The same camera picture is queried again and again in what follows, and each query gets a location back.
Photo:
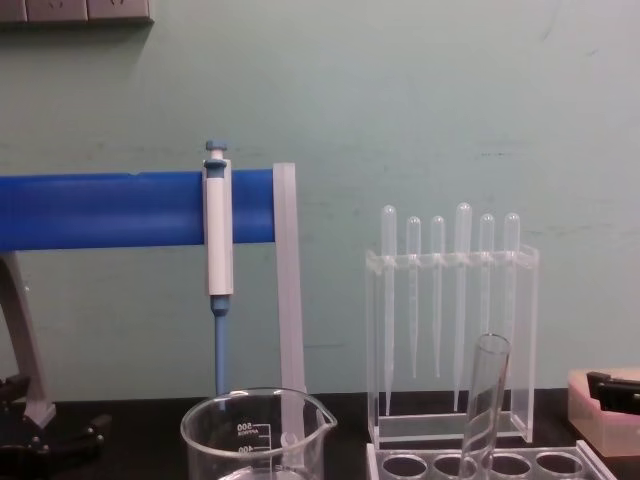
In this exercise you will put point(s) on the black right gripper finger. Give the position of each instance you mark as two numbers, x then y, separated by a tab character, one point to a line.
620	397

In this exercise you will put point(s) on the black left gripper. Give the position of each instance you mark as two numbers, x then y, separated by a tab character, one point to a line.
11	430

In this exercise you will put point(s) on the pale pink plastic box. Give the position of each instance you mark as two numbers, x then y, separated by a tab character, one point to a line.
585	420

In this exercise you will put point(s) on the clear test tube rack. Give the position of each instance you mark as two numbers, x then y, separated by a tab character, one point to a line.
590	462

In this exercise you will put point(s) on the clear acrylic pipette rack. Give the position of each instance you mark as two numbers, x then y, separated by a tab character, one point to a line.
525	320

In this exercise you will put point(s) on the clear glass test tube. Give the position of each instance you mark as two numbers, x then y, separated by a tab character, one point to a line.
482	400

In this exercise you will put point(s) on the clear glass beaker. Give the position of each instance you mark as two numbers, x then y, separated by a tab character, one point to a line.
220	440

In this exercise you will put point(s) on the tall clear plastic dropper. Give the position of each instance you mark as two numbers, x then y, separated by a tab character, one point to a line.
389	280
462	280

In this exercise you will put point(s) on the blue stand crossbar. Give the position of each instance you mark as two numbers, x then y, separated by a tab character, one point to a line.
100	210

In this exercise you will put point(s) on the blue and white pipette pump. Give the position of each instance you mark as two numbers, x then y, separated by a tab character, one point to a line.
220	235

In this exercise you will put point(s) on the translucent white stand post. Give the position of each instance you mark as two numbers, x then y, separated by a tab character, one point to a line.
289	280

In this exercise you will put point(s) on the white wall socket panel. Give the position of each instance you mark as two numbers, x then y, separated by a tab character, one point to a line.
75	9

